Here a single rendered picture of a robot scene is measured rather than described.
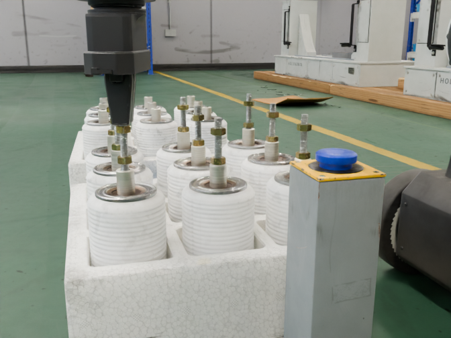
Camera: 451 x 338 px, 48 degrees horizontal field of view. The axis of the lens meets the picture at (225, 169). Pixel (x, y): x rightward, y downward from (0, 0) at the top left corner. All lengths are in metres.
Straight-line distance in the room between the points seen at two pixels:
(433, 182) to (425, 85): 2.46
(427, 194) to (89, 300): 0.57
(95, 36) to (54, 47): 6.34
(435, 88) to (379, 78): 0.85
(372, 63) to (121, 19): 3.50
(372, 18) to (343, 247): 3.53
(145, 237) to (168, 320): 0.10
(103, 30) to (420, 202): 0.58
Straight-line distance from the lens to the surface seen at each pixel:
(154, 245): 0.62
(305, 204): 0.49
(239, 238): 0.64
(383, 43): 4.04
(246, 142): 0.89
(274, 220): 0.68
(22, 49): 6.93
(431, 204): 0.88
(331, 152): 0.50
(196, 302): 0.62
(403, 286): 0.99
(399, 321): 0.88
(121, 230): 0.60
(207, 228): 0.62
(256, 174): 0.76
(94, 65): 0.55
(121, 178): 0.62
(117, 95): 0.60
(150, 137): 1.13
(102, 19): 0.57
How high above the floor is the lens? 0.44
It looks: 15 degrees down
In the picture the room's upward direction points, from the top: straight up
